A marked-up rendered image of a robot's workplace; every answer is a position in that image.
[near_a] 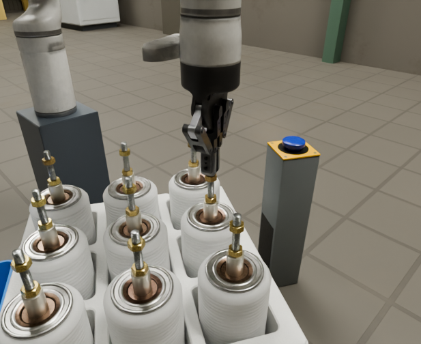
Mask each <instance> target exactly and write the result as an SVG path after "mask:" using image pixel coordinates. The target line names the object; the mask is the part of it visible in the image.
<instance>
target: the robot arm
mask: <svg viewBox="0 0 421 344"><path fill-rule="evenodd" d="M28 3H29V5H28V8H27V10H26V11H25V13H24V14H22V15H21V16H19V17H18V18H17V19H15V20H14V21H13V23H12V26H13V30H14V35H15V37H16V42H17V45H18V49H19V52H20V57H21V60H22V63H23V68H24V71H25V76H26V79H27V83H28V86H29V91H30V94H31V99H32V102H33V107H34V110H35V114H36V115H37V116H38V117H43V118H56V117H63V116H66V115H70V114H73V113H74V112H76V110H77V107H76V100H75V96H74V89H73V85H72V79H71V75H70V69H69V65H68V58H67V55H66V48H65V45H64V41H63V35H62V31H61V20H62V13H61V4H60V0H28ZM241 4H242V0H180V14H181V16H180V28H179V33H174V34H172V35H168V36H166V37H163V38H159V39H157V40H153V41H151V42H147V43H144V45H143V47H142V53H143V61H147V62H159V61H168V60H172V59H178V58H180V71H181V84H182V87H183V88H184V89H185V90H188V91H189V92H190V93H191V94H192V104H191V115H192V120H191V122H190V124H183V126H182V132H183V134H184V136H185V138H186V140H187V142H188V143H189V145H190V147H191V148H192V150H193V151H194V152H200V153H201V173H202V174H203V175H208V176H214V175H215V174H216V172H217V171H218V170H219V168H220V148H219V147H221V145H222V138H225V137H226V135H227V129H228V125H229V120H230V116H231V111H232V108H233V103H234V101H233V99H232V98H227V95H228V92H231V91H234V90H235V89H237V88H238V87H239V84H240V68H241V52H242V27H241V16H240V14H241Z"/></svg>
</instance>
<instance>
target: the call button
mask: <svg viewBox="0 0 421 344"><path fill-rule="evenodd" d="M305 144H306V142H305V140H304V139H303V138H301V137H296V136H288V137H285V138H284V139H283V140H282V145H283V146H284V148H285V149H286V150H289V151H291V152H298V151H301V150H302V148H303V147H305Z"/></svg>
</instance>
